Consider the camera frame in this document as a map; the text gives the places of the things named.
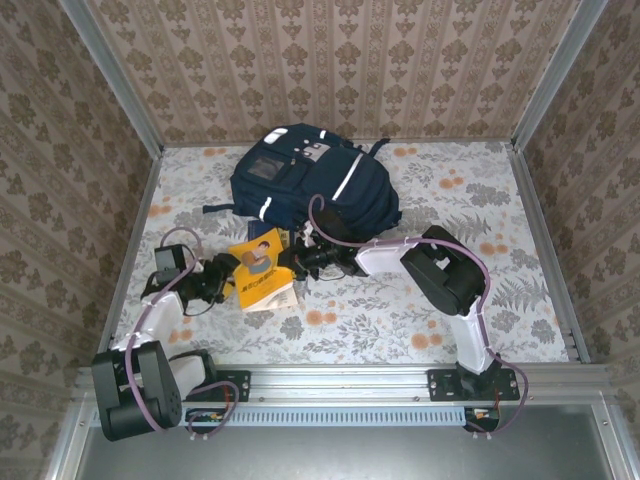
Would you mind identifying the yellow paperback book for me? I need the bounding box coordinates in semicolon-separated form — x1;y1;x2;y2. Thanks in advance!
228;238;300;314

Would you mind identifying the navy blue backpack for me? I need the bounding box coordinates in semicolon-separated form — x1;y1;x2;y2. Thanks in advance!
202;122;404;239

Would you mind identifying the floral tablecloth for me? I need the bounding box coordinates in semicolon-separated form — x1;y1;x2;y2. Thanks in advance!
107;143;571;366

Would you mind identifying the grey sheet metal panel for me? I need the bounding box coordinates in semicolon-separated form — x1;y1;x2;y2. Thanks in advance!
74;424;619;480

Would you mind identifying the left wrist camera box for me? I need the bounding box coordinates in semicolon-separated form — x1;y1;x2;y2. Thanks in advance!
153;243;186;274

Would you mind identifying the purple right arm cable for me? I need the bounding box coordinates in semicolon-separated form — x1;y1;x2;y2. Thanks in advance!
308;193;531;441

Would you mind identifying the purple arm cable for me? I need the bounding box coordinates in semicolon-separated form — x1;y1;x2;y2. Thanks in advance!
127;227;239;441
308;193;531;441

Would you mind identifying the aluminium table side rail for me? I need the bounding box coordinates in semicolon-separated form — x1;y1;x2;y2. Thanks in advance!
93;145;165;366
507;142;592;365

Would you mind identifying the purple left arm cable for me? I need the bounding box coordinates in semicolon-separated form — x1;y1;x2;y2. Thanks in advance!
127;227;239;441

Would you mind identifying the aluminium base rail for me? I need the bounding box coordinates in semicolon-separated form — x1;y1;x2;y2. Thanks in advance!
74;363;614;405

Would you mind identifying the aluminium table end rail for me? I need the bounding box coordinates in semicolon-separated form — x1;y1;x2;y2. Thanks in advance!
160;138;516;149

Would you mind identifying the grey slotted cable duct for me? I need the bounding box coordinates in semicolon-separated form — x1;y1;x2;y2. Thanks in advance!
92;405;469;427

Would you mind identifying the aluminium corner post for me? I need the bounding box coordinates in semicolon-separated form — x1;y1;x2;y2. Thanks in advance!
512;0;611;149
57;0;165;156

